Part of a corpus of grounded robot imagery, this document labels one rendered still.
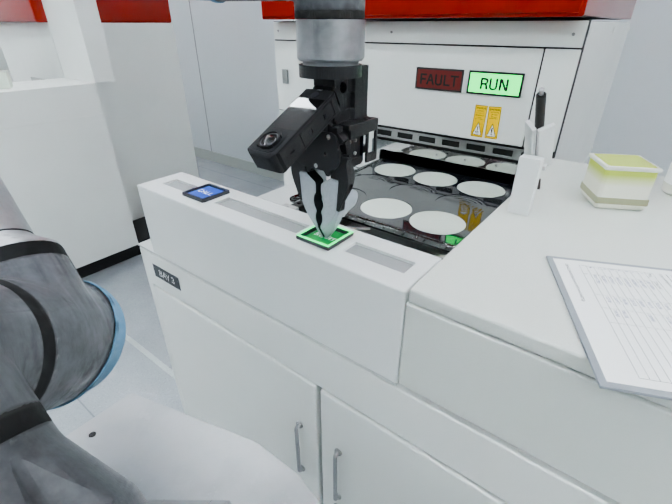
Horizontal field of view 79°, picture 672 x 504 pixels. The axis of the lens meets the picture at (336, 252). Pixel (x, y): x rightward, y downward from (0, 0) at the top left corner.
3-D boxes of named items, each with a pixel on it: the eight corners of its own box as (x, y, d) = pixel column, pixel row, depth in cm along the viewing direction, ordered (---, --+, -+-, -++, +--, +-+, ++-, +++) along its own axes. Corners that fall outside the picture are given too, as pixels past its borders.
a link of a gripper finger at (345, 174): (354, 211, 50) (356, 140, 46) (347, 215, 49) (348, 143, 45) (325, 202, 53) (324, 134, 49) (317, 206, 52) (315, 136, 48)
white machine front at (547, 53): (286, 155, 139) (278, 21, 119) (539, 216, 95) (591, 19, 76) (280, 157, 137) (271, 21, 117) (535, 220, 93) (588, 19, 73)
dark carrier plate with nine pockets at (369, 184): (386, 161, 108) (386, 159, 108) (519, 189, 90) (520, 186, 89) (298, 199, 84) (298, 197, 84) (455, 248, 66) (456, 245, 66)
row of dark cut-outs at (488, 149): (375, 135, 111) (375, 125, 110) (545, 164, 88) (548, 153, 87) (374, 135, 111) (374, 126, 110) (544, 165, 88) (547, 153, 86)
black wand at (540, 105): (545, 92, 49) (549, 85, 50) (533, 91, 50) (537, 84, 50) (538, 192, 65) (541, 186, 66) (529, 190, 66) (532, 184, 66)
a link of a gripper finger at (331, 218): (363, 231, 57) (366, 166, 52) (338, 247, 52) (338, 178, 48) (345, 225, 58) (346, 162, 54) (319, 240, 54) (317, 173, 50)
